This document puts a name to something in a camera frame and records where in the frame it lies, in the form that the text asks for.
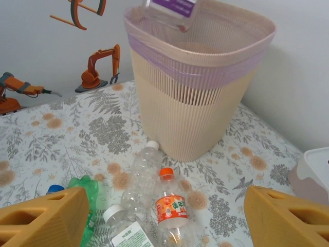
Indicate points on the floral patterned tablecloth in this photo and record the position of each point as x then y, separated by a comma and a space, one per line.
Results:
77, 144

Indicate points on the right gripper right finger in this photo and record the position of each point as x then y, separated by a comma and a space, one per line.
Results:
288, 221

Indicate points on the clear bottle orange label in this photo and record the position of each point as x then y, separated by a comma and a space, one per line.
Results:
172, 205

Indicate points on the bottle white green label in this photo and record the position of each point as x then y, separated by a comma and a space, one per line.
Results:
128, 236

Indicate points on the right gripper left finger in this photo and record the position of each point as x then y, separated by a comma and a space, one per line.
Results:
38, 223

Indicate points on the orange grey robot sticker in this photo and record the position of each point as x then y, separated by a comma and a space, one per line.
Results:
15, 85

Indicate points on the green plastic soda bottle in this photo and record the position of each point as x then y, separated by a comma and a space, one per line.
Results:
87, 187

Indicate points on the beige ribbed plastic bin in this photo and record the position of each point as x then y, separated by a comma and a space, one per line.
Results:
185, 123

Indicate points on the white pink tissue box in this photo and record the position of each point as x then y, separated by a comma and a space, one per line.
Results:
313, 175

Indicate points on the clear bottle purple label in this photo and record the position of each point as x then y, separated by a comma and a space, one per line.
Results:
174, 7

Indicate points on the clear bottle blue logo label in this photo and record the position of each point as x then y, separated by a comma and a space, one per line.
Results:
55, 190

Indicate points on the clear unlabelled white-cap bottle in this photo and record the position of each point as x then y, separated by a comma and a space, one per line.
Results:
140, 180

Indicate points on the orange curved claw sticker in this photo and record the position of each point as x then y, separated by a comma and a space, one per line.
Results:
74, 15

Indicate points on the pink plastic basket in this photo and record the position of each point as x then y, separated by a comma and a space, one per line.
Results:
154, 59

